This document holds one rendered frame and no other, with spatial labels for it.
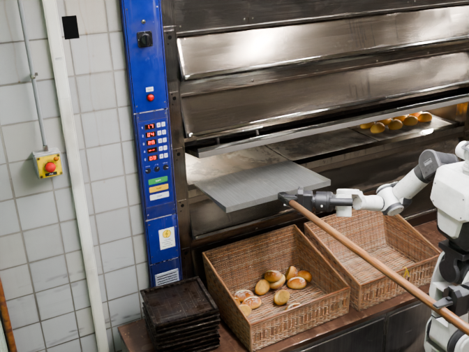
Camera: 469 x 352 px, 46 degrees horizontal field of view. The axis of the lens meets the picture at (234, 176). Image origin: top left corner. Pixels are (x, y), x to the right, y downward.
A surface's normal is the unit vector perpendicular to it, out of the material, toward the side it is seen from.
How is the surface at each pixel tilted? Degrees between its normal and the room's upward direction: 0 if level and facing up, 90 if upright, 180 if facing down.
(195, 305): 0
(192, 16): 90
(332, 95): 70
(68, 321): 90
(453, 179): 46
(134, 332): 0
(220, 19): 89
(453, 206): 91
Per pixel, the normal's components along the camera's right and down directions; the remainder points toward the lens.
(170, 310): -0.03, -0.92
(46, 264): 0.46, 0.34
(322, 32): 0.42, 0.01
